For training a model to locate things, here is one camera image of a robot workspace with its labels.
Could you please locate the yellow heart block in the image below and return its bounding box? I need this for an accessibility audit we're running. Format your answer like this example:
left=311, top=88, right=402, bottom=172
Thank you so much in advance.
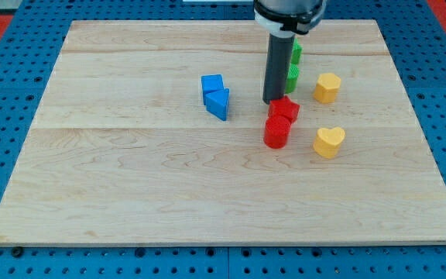
left=313, top=127, right=346, bottom=159

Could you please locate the green block upper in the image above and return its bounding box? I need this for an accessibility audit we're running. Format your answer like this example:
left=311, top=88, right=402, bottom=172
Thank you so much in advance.
left=290, top=38, right=303, bottom=65

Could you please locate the blue cube block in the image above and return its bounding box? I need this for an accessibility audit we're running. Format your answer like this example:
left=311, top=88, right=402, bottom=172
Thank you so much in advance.
left=201, top=74, right=225, bottom=105

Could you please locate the blue triangle block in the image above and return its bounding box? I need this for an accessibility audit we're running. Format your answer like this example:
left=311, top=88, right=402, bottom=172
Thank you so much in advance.
left=205, top=88, right=230, bottom=121

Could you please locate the wooden board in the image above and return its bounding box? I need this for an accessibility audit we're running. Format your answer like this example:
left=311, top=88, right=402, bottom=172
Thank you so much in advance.
left=0, top=20, right=446, bottom=247

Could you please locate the red star block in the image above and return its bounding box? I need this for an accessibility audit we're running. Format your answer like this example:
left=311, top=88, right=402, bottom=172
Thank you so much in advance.
left=268, top=96, right=300, bottom=123

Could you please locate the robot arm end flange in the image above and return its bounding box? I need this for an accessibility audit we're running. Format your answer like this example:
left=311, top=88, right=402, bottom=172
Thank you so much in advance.
left=253, top=0, right=328, bottom=38

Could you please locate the yellow hexagon block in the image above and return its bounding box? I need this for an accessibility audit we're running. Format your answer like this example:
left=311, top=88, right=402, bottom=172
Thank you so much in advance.
left=313, top=73, right=341, bottom=104

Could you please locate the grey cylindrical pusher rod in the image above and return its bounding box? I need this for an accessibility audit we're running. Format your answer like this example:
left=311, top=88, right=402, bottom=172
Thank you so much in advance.
left=262, top=35, right=295, bottom=105

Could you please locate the red cylinder block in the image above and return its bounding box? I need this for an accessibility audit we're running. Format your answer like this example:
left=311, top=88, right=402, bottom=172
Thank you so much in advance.
left=263, top=115, right=291, bottom=149

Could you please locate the green cylinder block lower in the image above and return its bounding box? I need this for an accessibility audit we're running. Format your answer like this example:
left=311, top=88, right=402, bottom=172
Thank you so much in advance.
left=285, top=64, right=300, bottom=94

